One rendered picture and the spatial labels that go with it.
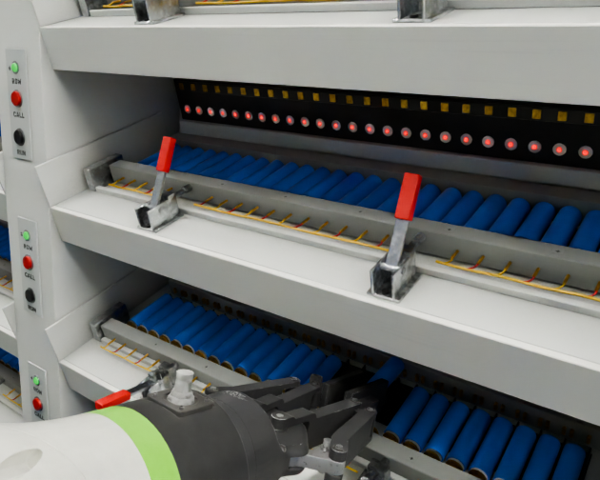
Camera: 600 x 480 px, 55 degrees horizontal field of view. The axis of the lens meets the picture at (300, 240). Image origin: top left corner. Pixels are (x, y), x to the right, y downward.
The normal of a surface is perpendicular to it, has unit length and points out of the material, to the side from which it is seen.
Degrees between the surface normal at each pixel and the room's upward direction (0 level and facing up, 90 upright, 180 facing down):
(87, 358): 18
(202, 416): 29
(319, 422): 89
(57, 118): 90
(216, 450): 50
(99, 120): 90
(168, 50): 108
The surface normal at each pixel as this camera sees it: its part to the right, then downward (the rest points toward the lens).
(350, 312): -0.58, 0.47
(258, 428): 0.70, -0.55
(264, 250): -0.12, -0.86
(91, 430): 0.31, -0.95
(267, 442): 0.79, -0.33
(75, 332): 0.81, 0.20
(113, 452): 0.59, -0.76
